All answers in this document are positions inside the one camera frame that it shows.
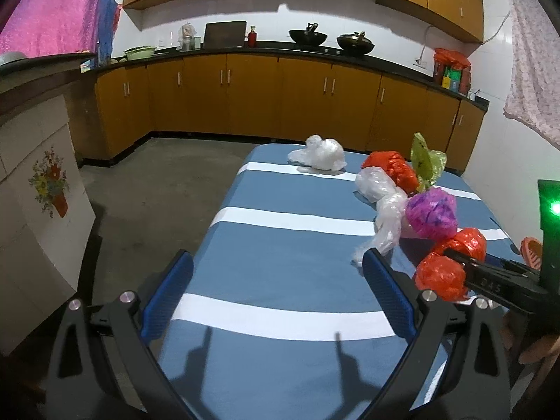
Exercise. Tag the small white plastic bag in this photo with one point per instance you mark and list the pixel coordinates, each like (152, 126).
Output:
(320, 154)

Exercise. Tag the light green plastic bag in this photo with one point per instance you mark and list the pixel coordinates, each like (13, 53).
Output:
(428, 164)

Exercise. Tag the red bag on counter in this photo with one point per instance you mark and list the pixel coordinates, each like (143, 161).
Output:
(452, 71)

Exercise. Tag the black wok with lid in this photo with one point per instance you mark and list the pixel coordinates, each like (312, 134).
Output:
(355, 44)

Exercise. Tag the small red plastic bag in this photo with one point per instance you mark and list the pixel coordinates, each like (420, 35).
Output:
(395, 166)

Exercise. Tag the green bowl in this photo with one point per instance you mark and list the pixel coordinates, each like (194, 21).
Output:
(139, 53)

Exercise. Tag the red plastic basket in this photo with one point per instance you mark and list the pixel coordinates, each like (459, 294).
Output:
(532, 252)

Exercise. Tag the white cabinet with flower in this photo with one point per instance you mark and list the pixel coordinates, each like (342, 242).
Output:
(46, 219)

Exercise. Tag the right hand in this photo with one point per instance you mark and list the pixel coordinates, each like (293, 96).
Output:
(547, 346)

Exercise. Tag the long clear plastic bag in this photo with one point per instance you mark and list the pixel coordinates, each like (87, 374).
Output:
(389, 200)

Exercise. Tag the black wok left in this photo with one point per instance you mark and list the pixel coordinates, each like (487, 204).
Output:
(308, 37)

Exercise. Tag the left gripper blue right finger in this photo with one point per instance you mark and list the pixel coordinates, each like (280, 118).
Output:
(391, 289)

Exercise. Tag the red bottle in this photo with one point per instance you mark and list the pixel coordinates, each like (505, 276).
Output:
(252, 37)

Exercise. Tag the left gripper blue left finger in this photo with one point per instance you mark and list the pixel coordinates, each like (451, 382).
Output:
(161, 293)

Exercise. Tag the brown lower kitchen cabinets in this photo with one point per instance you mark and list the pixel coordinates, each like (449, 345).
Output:
(279, 97)

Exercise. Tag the dark cutting board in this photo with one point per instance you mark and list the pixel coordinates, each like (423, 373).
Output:
(230, 34)

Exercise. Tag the blue white striped tablecloth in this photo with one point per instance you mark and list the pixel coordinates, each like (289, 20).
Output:
(278, 322)

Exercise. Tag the pink purple hanging cloth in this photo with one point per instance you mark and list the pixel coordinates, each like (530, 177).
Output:
(39, 28)

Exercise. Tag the pink floral hanging cloth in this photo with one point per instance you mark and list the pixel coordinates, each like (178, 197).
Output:
(533, 98)

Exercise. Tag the large red plastic bag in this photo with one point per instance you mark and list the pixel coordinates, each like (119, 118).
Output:
(443, 275)

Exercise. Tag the purple plastic bag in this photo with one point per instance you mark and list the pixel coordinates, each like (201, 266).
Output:
(432, 214)

